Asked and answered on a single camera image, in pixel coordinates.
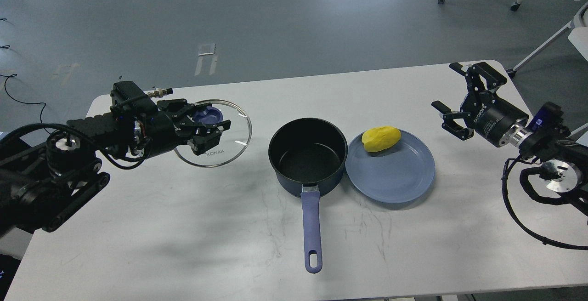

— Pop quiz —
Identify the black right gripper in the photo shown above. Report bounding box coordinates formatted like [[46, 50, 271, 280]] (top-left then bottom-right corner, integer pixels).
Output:
[[432, 62, 529, 148]]

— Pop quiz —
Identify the blue saucepan with handle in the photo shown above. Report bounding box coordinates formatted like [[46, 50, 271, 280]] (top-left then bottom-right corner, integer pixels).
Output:
[[268, 117, 347, 274]]

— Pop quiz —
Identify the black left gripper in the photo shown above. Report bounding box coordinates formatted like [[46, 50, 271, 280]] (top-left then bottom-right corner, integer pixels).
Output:
[[147, 99, 231, 156]]

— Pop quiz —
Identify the yellow potato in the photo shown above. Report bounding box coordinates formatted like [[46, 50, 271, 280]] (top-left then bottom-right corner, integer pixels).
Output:
[[361, 125, 402, 153]]

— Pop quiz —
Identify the glass pot lid blue knob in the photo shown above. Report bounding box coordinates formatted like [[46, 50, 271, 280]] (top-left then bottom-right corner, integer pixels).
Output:
[[174, 99, 253, 168]]

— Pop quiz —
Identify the blue round plate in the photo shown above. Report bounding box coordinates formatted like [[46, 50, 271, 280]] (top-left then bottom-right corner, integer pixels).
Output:
[[345, 130, 435, 204]]

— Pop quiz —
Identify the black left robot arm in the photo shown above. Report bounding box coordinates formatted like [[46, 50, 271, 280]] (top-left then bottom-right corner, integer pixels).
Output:
[[0, 81, 231, 235]]

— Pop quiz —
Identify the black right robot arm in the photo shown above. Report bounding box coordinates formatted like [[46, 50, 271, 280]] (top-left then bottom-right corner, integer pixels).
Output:
[[432, 62, 587, 250]]

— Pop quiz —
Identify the white chair at right edge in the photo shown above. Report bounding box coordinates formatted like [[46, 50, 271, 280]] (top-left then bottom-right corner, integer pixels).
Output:
[[506, 0, 588, 79]]

